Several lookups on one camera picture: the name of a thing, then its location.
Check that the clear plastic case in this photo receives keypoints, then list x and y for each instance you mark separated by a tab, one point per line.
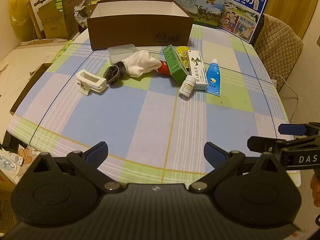
120	52

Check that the dark blue milk carton box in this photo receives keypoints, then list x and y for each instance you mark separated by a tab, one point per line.
240	12

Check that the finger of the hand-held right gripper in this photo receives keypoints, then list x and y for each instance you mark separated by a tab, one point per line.
261	143
291	129

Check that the flattened brown cardboard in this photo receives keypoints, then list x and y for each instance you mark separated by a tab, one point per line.
40	41

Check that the blue tube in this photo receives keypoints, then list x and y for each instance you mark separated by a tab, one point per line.
213	77

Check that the white ointment box green bird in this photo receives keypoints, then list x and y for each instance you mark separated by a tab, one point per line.
197	72

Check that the light blue milk carton box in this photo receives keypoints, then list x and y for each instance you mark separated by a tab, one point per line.
195	0

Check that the brown cardboard box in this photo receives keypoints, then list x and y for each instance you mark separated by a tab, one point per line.
125	35

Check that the beige quilted chair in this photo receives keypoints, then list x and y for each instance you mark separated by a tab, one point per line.
277	42

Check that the red candy packet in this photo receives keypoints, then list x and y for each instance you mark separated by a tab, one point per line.
165	68

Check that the white power strip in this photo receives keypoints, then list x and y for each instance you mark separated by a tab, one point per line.
274	83

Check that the open tan cardboard box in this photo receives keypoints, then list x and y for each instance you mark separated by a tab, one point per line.
55	25

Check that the white plastic hair clip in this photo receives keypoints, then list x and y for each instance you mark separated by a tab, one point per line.
85	90

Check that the green medicine box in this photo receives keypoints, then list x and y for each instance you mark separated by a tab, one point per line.
175	65

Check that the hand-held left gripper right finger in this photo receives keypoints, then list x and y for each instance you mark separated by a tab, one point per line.
213	153

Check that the yellow plastic bag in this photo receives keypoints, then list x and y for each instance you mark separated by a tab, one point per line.
20	5

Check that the dark grey sock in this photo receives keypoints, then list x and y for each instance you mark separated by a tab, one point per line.
112	73

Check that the white sock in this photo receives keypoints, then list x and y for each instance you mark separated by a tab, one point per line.
140	63

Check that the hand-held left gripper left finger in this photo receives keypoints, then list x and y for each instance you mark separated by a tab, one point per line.
97	152

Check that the white pill bottle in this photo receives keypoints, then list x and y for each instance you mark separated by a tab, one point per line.
187	87

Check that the person's right hand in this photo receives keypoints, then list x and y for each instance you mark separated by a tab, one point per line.
315	192

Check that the yellow snack packet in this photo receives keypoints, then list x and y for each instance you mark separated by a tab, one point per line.
183	53

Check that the basket of trash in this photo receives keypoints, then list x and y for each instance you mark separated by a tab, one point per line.
82	12

